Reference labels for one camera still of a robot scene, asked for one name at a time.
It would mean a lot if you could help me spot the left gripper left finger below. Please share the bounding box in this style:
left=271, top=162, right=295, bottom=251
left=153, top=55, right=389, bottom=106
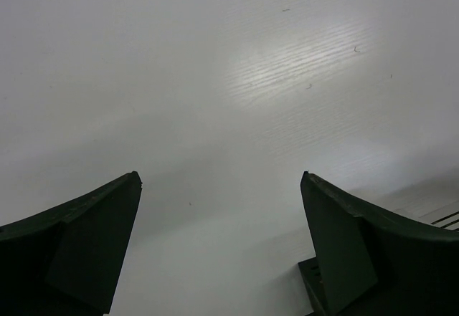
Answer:
left=1, top=171, right=142, bottom=315

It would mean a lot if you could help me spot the left white bin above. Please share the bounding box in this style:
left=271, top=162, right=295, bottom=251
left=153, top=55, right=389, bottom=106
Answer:
left=394, top=199, right=458, bottom=231

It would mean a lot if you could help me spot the far left black bin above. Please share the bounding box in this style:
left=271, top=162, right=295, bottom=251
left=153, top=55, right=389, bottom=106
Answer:
left=298, top=257, right=328, bottom=316

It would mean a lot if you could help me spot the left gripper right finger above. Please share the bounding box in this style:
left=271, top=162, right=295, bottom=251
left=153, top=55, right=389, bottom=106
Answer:
left=301, top=172, right=458, bottom=315

